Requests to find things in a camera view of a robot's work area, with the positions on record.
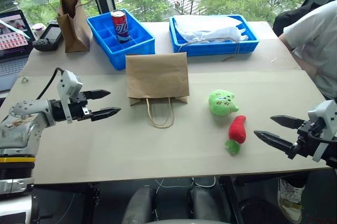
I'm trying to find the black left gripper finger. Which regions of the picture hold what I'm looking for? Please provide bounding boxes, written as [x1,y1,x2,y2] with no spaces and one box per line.
[90,107,122,123]
[83,89,112,101]

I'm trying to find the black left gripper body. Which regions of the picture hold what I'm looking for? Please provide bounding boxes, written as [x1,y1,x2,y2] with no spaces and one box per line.
[68,91,93,122]

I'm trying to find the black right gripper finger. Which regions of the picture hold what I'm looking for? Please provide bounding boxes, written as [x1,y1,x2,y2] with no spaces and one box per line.
[253,130,296,157]
[270,115,306,130]

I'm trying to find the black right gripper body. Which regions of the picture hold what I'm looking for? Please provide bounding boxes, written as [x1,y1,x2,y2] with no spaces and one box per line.
[288,118,330,160]

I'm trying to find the flat brown paper bag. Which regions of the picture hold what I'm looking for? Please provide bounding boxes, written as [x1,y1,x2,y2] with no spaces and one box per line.
[125,52,191,129]

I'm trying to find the standing brown paper bag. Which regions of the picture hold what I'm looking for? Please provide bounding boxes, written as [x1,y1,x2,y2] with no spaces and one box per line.
[47,0,96,54]

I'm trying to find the white plastic bag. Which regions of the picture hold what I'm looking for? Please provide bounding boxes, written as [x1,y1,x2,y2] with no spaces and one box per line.
[173,15,250,44]

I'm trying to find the red plush chili pepper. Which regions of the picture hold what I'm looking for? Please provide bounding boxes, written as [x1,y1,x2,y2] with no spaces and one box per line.
[224,115,247,156]

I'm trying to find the white sneaker shoe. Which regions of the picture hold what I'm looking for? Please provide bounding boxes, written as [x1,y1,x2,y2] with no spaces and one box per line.
[277,177,304,224]

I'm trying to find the blue divided plastic crate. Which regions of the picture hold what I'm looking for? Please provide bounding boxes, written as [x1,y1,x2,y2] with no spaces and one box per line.
[86,8,156,71]

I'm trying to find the green plush toy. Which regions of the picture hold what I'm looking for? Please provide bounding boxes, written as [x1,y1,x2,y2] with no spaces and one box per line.
[208,89,241,117]

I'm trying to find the black handheld game console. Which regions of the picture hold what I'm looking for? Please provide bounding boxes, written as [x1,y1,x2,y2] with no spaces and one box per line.
[32,19,64,52]

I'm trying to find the red cola can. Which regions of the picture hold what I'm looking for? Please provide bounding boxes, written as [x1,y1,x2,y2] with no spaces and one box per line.
[110,9,131,44]

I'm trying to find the cup with purple lid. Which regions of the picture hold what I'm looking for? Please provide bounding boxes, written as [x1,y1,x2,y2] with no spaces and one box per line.
[31,22,47,39]

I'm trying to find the grey laptop computer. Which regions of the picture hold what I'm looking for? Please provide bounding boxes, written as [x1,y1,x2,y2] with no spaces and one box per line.
[0,9,36,94]

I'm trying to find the person in white shirt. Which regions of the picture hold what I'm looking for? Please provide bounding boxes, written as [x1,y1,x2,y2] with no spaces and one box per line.
[278,0,337,100]

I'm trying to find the grey rounded shape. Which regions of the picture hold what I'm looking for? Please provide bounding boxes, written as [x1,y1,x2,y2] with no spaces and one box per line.
[187,186,229,224]
[122,185,156,224]

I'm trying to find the robot housing with yellow stripe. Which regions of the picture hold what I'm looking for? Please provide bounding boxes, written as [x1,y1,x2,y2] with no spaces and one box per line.
[0,154,36,200]

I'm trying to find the blue shallow plastic crate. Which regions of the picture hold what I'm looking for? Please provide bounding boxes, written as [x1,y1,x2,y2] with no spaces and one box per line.
[168,14,261,57]

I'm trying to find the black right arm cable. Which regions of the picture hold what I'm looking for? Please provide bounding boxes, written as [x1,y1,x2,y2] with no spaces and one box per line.
[308,128,337,145]

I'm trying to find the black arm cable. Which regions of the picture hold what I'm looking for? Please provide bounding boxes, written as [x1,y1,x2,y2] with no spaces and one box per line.
[35,67,65,100]
[308,128,337,145]

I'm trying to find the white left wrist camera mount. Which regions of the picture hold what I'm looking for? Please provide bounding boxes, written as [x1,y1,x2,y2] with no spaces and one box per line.
[57,69,84,125]

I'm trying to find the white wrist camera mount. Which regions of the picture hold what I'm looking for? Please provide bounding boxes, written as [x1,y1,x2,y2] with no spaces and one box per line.
[307,99,337,162]
[57,69,84,125]

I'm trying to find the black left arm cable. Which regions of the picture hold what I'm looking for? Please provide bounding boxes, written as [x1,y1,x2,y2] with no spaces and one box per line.
[35,67,65,100]

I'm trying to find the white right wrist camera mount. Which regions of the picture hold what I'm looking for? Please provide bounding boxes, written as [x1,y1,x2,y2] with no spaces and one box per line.
[307,99,337,162]

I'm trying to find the white cable under table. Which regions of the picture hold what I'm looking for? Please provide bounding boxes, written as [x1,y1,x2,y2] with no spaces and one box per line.
[154,177,196,189]

